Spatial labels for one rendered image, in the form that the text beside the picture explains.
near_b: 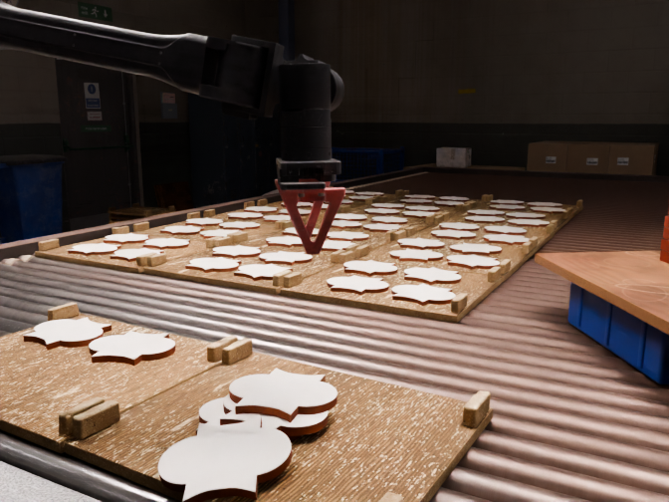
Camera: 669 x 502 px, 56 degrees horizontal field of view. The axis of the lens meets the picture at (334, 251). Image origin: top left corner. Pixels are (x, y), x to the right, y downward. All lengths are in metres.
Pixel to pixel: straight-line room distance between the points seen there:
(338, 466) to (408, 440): 0.10
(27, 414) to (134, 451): 0.19
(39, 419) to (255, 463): 0.32
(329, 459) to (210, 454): 0.13
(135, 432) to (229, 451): 0.16
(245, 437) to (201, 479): 0.07
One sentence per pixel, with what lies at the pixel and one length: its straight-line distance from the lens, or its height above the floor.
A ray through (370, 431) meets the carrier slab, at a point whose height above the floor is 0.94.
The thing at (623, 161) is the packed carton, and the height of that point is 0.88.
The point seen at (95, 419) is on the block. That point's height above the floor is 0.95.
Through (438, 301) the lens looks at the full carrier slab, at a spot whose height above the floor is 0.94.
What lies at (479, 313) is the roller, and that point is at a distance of 1.33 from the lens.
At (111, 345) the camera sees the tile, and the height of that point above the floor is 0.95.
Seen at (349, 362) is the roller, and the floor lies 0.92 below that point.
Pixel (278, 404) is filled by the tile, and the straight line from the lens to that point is 0.79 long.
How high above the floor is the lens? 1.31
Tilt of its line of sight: 12 degrees down
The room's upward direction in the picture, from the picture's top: straight up
